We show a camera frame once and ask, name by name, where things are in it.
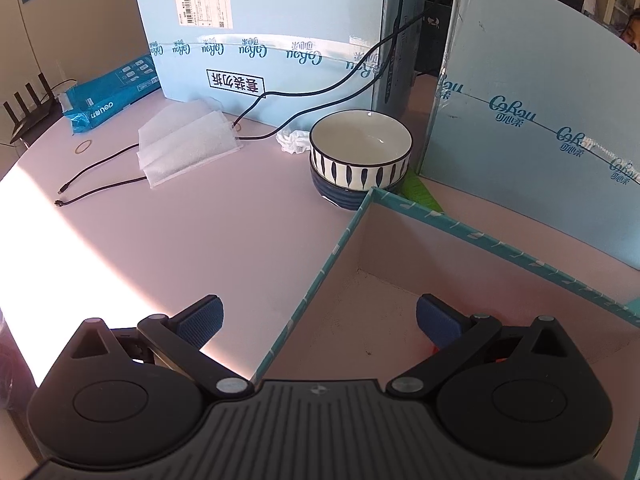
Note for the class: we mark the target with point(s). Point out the striped white bowl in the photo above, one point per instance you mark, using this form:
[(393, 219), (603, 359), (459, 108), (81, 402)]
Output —
[(360, 160)]

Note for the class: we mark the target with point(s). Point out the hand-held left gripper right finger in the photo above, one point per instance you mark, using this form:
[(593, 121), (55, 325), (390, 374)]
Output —
[(437, 317)]

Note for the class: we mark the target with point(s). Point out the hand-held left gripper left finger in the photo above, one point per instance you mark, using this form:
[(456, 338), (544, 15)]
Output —
[(205, 317)]

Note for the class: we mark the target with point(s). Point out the teal deli package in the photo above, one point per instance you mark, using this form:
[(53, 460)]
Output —
[(110, 90)]

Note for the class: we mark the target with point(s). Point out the white foam pouch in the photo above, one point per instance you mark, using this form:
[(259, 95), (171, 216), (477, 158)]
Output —
[(190, 155), (175, 122)]

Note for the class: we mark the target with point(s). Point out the tan rubber band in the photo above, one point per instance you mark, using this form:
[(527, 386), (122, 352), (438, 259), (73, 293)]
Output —
[(76, 146), (232, 126)]

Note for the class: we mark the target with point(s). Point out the teal patterned box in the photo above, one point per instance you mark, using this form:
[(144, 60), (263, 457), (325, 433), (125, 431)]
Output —
[(400, 270)]

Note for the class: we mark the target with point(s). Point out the light blue carton with label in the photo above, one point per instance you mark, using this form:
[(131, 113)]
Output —
[(280, 15)]

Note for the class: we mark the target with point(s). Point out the dark blue bowl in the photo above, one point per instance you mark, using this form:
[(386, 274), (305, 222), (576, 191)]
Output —
[(340, 195)]

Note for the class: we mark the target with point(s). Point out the crumpled white tissue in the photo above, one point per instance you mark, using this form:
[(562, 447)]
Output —
[(295, 141)]

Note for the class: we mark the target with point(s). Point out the green paper sheet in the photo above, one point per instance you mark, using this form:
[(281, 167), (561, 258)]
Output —
[(420, 192)]

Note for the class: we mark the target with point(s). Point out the large light blue carton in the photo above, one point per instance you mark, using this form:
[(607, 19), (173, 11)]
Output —
[(530, 170)]

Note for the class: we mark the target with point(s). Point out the black router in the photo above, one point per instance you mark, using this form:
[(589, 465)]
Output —
[(25, 110)]

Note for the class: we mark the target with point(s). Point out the light pink desktop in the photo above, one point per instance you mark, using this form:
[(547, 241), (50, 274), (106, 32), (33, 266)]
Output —
[(200, 240)]

